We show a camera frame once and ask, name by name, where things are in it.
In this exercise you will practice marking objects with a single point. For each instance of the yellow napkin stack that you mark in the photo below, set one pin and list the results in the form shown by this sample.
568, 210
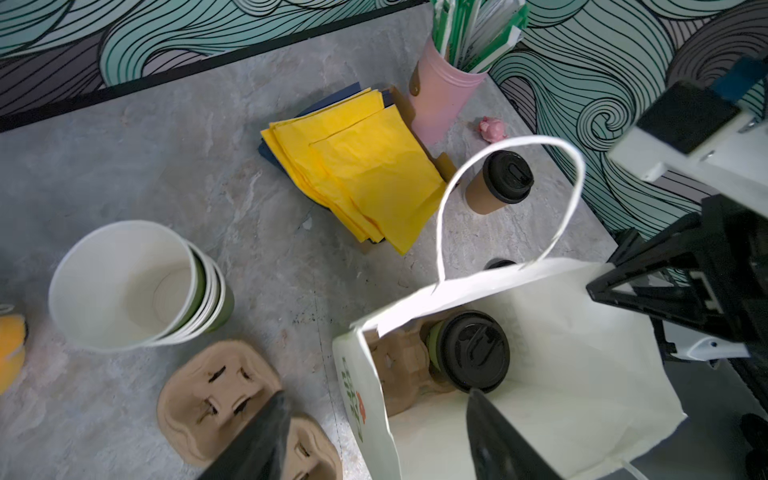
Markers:
353, 154

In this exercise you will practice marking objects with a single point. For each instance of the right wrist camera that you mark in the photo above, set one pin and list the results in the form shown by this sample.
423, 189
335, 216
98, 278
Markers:
704, 134

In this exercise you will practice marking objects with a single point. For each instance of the small pink toy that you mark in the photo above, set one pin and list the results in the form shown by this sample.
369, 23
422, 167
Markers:
492, 130

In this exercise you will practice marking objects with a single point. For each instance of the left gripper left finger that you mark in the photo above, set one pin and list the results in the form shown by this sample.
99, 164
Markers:
259, 451

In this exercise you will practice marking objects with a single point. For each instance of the green paper coffee cup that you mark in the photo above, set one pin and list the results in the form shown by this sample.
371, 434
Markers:
432, 337

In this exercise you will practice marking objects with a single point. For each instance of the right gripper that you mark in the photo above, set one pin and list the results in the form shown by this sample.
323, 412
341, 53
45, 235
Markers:
707, 271

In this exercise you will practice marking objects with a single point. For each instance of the brown paper coffee cup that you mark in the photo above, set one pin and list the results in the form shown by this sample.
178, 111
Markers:
479, 197

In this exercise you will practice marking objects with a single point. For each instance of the wrapped straws bundle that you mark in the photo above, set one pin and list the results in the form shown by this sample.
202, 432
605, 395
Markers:
472, 35

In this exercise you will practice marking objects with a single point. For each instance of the pink straw holder cup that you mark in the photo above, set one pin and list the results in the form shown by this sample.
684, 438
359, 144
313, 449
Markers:
438, 92

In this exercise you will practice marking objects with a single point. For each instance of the yellow bear plush toy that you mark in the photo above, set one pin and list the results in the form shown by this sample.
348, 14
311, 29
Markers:
13, 337

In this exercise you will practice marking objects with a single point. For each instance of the stack of paper cups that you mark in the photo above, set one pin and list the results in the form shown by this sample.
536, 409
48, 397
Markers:
134, 284

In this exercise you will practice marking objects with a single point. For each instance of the stack of pulp cup carriers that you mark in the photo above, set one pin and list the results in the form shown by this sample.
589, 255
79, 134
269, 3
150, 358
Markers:
211, 400

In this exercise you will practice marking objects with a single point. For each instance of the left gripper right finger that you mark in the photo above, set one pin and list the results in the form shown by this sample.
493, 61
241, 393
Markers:
498, 450

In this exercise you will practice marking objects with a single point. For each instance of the single pulp cup carrier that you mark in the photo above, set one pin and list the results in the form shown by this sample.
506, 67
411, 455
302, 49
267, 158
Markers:
404, 368

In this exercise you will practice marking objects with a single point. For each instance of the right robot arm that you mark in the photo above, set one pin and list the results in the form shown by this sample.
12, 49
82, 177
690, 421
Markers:
723, 386

